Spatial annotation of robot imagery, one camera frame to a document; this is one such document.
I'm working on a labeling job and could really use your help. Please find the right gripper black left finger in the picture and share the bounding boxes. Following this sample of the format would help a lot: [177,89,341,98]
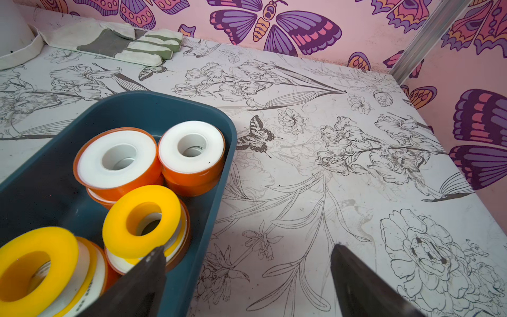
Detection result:
[79,246,166,317]

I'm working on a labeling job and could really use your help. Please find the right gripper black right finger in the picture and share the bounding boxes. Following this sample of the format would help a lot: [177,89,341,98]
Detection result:
[330,244,423,317]

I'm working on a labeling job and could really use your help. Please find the small yellow white tape roll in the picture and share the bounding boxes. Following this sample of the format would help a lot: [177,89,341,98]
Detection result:
[102,185,181,259]

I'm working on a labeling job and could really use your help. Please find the teal plastic storage box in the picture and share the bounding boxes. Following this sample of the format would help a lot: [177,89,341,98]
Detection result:
[1,91,237,316]

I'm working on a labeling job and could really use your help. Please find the white tape roll front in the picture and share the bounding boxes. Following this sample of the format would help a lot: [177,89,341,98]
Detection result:
[58,237,119,317]

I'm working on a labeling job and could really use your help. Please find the white orange tape roll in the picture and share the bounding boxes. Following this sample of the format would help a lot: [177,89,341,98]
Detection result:
[104,201,191,275]

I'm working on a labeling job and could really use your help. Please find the folded green white cloth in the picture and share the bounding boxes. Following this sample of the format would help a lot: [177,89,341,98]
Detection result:
[40,19,184,67]

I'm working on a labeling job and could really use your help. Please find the potted green plant white pot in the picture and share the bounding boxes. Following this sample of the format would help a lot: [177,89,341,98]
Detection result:
[1,1,44,70]

